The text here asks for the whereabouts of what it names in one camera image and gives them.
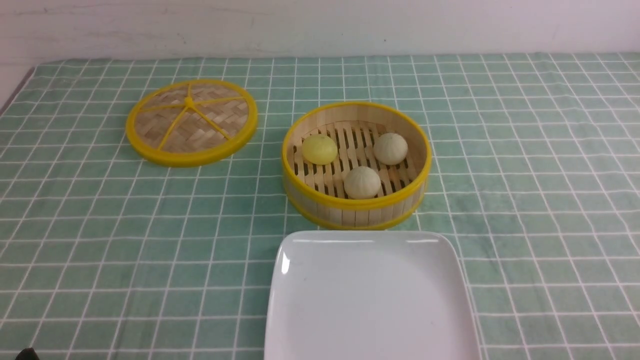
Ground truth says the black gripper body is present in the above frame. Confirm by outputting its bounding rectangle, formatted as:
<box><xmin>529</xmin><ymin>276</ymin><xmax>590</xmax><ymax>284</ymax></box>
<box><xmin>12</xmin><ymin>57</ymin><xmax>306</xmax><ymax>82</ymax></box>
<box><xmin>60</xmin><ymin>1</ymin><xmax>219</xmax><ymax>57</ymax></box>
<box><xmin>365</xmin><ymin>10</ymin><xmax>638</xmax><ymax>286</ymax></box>
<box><xmin>14</xmin><ymin>347</ymin><xmax>40</xmax><ymax>360</ymax></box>

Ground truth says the yellow steamed bun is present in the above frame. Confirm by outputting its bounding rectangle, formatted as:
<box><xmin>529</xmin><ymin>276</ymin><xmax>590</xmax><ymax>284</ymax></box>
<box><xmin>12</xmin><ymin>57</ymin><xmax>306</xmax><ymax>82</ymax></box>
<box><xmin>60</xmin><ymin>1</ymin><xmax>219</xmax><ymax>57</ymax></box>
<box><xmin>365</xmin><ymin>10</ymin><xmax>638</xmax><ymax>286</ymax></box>
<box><xmin>301</xmin><ymin>134</ymin><xmax>338</xmax><ymax>166</ymax></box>

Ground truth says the white steamed bun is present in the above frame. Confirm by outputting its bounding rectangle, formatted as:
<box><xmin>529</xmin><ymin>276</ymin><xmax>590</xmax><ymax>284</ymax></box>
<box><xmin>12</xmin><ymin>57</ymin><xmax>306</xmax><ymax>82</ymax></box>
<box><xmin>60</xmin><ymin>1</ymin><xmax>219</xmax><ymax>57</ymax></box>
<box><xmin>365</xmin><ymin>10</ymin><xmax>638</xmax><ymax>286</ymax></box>
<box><xmin>343</xmin><ymin>166</ymin><xmax>382</xmax><ymax>199</ymax></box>
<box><xmin>373</xmin><ymin>132</ymin><xmax>409</xmax><ymax>166</ymax></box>

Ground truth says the white square plate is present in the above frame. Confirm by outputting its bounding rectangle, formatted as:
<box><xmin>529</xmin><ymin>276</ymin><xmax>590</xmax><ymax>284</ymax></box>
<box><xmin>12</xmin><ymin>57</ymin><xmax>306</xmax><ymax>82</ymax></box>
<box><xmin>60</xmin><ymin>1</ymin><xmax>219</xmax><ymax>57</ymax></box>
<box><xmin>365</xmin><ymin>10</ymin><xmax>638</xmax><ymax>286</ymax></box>
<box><xmin>263</xmin><ymin>230</ymin><xmax>482</xmax><ymax>360</ymax></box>

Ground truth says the yellow bamboo steamer lid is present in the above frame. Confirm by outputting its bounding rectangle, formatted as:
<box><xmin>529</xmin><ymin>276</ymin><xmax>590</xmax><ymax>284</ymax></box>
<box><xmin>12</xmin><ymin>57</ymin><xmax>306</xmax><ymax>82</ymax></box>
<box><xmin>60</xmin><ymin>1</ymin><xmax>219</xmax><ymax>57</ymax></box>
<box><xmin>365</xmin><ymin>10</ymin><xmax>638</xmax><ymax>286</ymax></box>
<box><xmin>125</xmin><ymin>79</ymin><xmax>258</xmax><ymax>167</ymax></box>

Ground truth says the green checkered tablecloth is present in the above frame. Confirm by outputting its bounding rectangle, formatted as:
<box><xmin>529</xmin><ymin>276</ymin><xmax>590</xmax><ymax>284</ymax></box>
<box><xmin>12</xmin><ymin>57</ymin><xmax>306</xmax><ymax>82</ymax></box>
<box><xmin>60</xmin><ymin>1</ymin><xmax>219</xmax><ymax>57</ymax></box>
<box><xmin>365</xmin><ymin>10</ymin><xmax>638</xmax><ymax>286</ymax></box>
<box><xmin>0</xmin><ymin>53</ymin><xmax>640</xmax><ymax>360</ymax></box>

